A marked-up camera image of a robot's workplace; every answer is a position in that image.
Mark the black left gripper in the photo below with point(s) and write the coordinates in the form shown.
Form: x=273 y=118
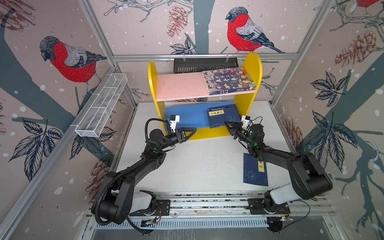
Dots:
x=180 y=132

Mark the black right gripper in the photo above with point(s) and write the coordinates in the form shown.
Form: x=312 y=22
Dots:
x=235 y=130

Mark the navy book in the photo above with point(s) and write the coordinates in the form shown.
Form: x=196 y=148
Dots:
x=254 y=172
x=219 y=115

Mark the colourful portrait cover book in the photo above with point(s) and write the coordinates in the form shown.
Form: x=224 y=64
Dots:
x=226 y=81

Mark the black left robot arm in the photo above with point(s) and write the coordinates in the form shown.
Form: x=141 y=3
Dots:
x=116 y=198

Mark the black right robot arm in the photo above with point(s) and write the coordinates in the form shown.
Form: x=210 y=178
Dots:
x=308 y=178

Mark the yellow wooden bookshelf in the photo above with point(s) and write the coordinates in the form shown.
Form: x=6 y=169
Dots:
x=190 y=86

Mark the black mesh tray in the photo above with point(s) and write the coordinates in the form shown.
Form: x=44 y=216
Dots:
x=203 y=64

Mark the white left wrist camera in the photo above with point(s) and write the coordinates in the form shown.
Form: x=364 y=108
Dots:
x=172 y=123

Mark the aluminium rail base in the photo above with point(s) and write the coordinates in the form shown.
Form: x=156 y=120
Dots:
x=205 y=211

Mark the white wire mesh basket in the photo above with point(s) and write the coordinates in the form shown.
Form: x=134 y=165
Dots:
x=98 y=114

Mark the aluminium horizontal frame bar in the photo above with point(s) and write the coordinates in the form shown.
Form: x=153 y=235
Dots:
x=144 y=58

